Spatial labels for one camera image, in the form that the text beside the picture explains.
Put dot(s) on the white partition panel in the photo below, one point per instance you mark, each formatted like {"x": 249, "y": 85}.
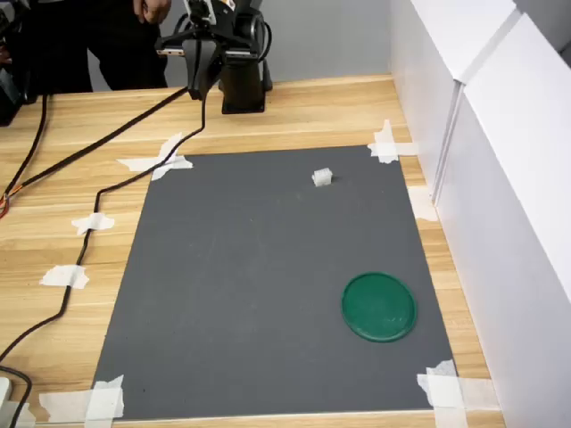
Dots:
{"x": 424, "y": 89}
{"x": 513, "y": 223}

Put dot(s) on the white power strip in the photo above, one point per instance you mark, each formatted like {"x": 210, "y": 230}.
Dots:
{"x": 4, "y": 389}

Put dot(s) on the dark grey mat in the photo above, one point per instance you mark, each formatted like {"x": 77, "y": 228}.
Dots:
{"x": 245, "y": 290}

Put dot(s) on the small white plastic terminal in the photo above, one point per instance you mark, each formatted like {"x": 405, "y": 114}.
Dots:
{"x": 322, "y": 177}

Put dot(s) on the person's hand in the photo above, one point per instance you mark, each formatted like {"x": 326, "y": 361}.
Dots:
{"x": 151, "y": 11}

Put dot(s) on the black device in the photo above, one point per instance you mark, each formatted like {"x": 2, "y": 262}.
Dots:
{"x": 13, "y": 89}

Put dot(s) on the round green lid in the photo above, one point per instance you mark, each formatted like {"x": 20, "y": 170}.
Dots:
{"x": 379, "y": 307}

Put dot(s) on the white tape piece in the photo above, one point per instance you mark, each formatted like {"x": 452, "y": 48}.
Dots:
{"x": 55, "y": 276}
{"x": 24, "y": 417}
{"x": 421, "y": 203}
{"x": 134, "y": 164}
{"x": 408, "y": 149}
{"x": 62, "y": 405}
{"x": 106, "y": 399}
{"x": 100, "y": 222}
{"x": 448, "y": 414}
{"x": 160, "y": 174}
{"x": 384, "y": 131}
{"x": 482, "y": 392}

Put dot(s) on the person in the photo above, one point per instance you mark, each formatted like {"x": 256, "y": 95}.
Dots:
{"x": 111, "y": 53}

